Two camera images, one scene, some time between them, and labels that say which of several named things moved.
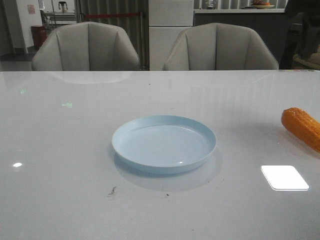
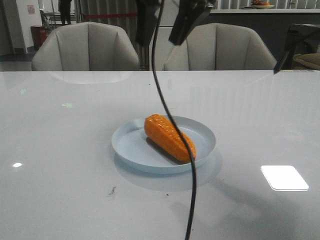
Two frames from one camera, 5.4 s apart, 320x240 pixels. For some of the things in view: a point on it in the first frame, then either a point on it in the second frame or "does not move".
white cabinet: (167, 19) does not move
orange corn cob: (303, 125) -> (162, 131)
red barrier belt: (112, 14) does not move
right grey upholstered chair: (219, 46) does not move
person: (310, 57) -> (64, 7)
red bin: (39, 33) does not move
